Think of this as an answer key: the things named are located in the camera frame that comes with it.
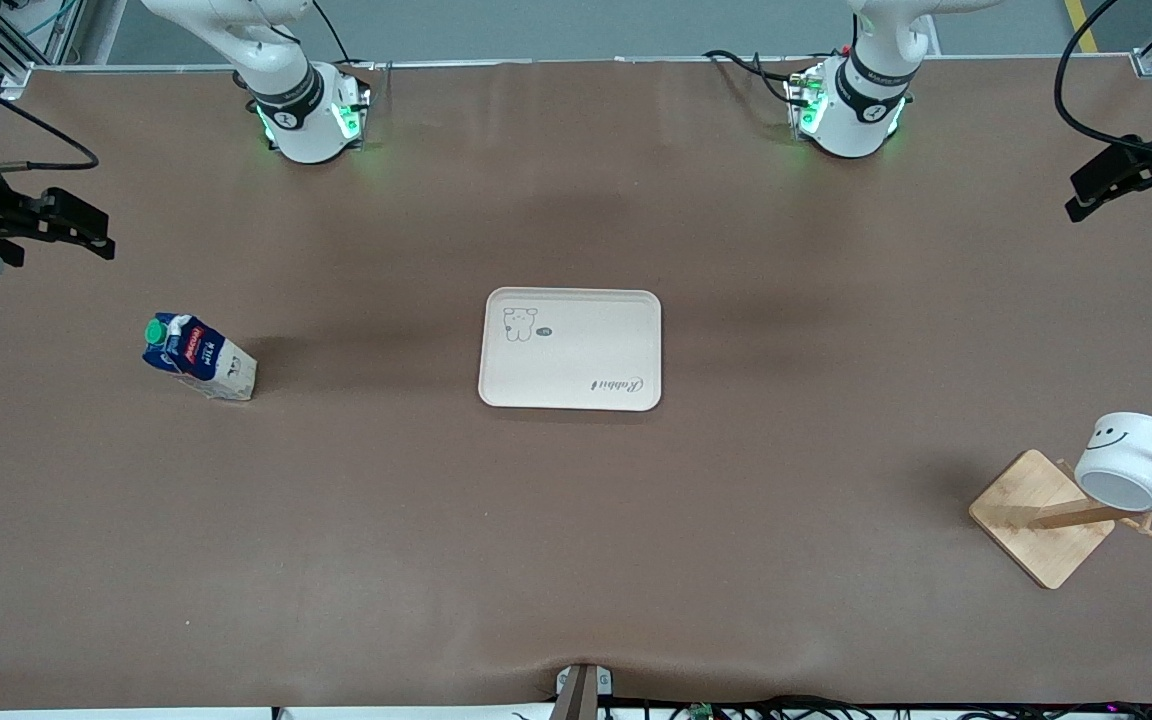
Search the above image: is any cream rabbit print tray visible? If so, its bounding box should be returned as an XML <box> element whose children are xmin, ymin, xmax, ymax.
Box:
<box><xmin>478</xmin><ymin>288</ymin><xmax>663</xmax><ymax>412</ymax></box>

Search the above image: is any grey metal mount bracket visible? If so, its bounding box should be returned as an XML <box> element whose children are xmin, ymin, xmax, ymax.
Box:
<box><xmin>551</xmin><ymin>663</ymin><xmax>615</xmax><ymax>720</ymax></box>

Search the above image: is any wooden mug rack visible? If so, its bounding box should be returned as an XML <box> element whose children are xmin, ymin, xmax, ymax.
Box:
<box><xmin>968</xmin><ymin>428</ymin><xmax>1152</xmax><ymax>591</ymax></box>

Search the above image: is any white smiley cup black handle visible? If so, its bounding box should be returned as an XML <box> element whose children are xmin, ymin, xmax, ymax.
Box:
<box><xmin>1074</xmin><ymin>412</ymin><xmax>1152</xmax><ymax>513</ymax></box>

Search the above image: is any black right arm base cable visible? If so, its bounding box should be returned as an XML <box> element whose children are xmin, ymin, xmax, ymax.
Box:
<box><xmin>308</xmin><ymin>0</ymin><xmax>379</xmax><ymax>73</ymax></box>

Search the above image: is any black arm base cable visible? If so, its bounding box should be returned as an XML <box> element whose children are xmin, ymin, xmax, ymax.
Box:
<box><xmin>308</xmin><ymin>0</ymin><xmax>379</xmax><ymax>73</ymax></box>
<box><xmin>704</xmin><ymin>48</ymin><xmax>817</xmax><ymax>101</ymax></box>

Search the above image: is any blue white milk carton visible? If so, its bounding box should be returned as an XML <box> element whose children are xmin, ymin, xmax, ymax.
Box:
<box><xmin>142</xmin><ymin>312</ymin><xmax>259</xmax><ymax>402</ymax></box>

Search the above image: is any black left arm base cable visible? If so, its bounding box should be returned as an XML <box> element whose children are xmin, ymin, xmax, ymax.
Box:
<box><xmin>704</xmin><ymin>48</ymin><xmax>817</xmax><ymax>101</ymax></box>

